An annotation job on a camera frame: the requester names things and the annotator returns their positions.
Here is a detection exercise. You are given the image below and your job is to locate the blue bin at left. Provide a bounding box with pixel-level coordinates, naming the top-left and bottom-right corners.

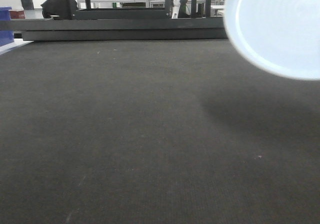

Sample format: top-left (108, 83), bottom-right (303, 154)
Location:
top-left (0, 6), bottom-right (15, 47)

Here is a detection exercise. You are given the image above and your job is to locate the black table frame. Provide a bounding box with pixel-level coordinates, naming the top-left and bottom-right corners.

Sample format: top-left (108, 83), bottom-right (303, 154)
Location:
top-left (0, 0), bottom-right (227, 41)

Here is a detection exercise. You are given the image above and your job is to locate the red box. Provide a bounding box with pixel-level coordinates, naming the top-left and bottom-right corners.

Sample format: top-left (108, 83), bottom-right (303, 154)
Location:
top-left (9, 10), bottom-right (26, 19)

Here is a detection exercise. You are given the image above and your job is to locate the black bag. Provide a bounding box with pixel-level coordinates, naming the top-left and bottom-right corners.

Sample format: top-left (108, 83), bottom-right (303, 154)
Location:
top-left (40, 0), bottom-right (68, 20)

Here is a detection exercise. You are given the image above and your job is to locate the light blue round tray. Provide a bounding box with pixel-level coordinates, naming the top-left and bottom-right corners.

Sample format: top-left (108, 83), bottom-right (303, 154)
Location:
top-left (223, 0), bottom-right (320, 81)

